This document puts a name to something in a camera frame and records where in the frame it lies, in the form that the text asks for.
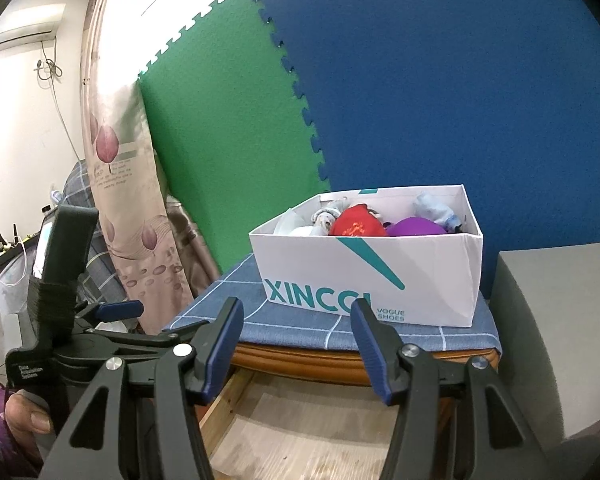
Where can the blue plaid fabric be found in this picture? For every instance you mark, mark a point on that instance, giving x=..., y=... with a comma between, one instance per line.
x=105, y=260

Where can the plain white underwear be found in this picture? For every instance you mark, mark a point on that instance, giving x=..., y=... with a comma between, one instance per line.
x=300, y=230

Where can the grey table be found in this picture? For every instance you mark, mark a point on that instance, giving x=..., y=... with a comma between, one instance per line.
x=560, y=335

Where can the light blue underwear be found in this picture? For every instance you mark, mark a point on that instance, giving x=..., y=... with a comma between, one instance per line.
x=427, y=207

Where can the beige floral curtain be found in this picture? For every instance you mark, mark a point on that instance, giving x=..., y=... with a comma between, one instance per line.
x=125, y=185

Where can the white air conditioner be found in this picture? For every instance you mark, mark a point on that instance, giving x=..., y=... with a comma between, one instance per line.
x=25, y=22

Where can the wooden drawer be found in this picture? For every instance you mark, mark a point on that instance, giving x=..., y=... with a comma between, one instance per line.
x=300, y=430

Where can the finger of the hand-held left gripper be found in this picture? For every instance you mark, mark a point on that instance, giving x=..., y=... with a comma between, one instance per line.
x=120, y=311
x=150, y=342

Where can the purple underwear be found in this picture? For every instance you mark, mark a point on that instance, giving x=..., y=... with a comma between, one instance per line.
x=415, y=227

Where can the red underwear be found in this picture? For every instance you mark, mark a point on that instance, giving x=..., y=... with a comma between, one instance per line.
x=357, y=225

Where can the green foam mat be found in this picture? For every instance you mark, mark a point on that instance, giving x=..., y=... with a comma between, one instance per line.
x=220, y=135

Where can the white shoe box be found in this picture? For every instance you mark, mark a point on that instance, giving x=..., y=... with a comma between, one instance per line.
x=430, y=280

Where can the blue foam mat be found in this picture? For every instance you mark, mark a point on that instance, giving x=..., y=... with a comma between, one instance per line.
x=430, y=85

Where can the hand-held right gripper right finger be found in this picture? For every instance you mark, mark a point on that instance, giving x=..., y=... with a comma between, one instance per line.
x=370, y=350

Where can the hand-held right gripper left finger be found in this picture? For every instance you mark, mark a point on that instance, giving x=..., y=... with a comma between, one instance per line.
x=220, y=345

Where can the white floral underwear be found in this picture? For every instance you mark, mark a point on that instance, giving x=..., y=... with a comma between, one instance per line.
x=325, y=217

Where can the blue checked cloth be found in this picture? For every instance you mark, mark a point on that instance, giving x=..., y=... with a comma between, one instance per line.
x=290, y=325

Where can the person's left hand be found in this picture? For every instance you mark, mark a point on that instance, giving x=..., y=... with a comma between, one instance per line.
x=27, y=420

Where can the brown wooden nightstand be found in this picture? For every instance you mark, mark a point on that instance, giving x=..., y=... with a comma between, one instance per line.
x=300, y=360

